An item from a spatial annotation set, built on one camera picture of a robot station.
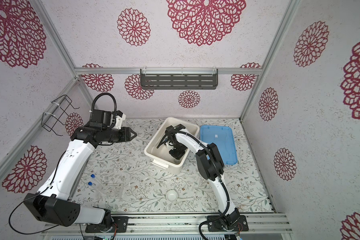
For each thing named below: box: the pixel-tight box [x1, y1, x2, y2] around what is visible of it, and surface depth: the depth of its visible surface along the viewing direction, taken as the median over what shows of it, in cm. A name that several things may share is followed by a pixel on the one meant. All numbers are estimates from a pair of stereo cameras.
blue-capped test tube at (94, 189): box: [88, 181, 101, 198], surface depth 85 cm
